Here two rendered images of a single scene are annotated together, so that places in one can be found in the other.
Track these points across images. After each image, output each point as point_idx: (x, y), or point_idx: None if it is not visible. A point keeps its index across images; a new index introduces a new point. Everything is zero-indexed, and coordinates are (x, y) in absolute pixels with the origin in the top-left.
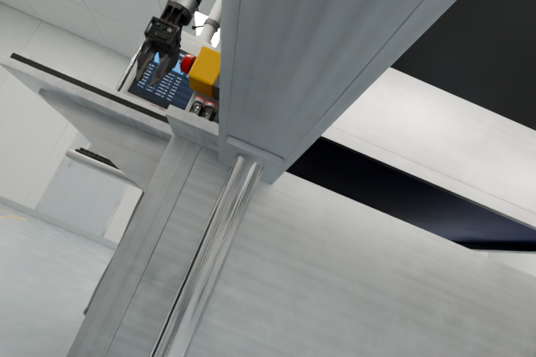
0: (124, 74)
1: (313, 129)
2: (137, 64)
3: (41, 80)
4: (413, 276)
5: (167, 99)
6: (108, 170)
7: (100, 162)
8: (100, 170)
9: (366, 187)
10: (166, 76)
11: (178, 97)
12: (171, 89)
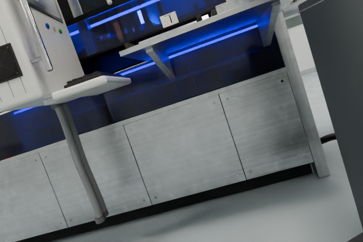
0: None
1: None
2: None
3: None
4: None
5: None
6: (119, 80)
7: (113, 76)
8: (114, 83)
9: None
10: None
11: None
12: None
